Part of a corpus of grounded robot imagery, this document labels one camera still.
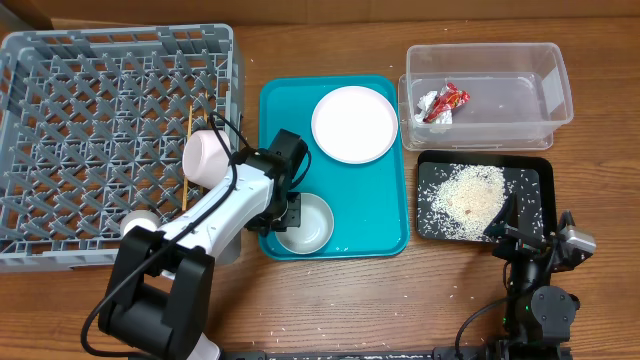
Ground black waste tray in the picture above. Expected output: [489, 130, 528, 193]
[416, 151, 556, 243]

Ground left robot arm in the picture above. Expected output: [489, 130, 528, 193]
[81, 145, 311, 359]

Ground grey metal bowl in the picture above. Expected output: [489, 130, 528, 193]
[275, 193, 335, 255]

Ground white cup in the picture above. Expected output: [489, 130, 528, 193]
[120, 210, 161, 237]

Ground teal plastic tray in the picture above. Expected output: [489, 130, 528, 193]
[259, 75, 410, 261]

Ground large white round plate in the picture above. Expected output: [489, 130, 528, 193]
[311, 86, 398, 165]

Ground cooked rice leftovers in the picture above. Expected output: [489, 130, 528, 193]
[418, 162, 545, 243]

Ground grey dishwasher rack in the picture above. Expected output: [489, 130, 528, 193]
[1, 24, 244, 273]

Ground white paper napkin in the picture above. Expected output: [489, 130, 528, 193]
[413, 91, 452, 125]

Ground wooden chopstick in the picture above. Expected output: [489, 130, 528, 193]
[181, 104, 194, 212]
[199, 90, 209, 195]

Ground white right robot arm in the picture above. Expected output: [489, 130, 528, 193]
[482, 194, 594, 359]

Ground small white bowl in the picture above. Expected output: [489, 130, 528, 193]
[182, 130, 230, 189]

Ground clear plastic bin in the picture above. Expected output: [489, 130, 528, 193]
[398, 43, 574, 151]

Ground red snack wrapper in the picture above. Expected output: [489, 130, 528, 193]
[426, 82, 470, 123]

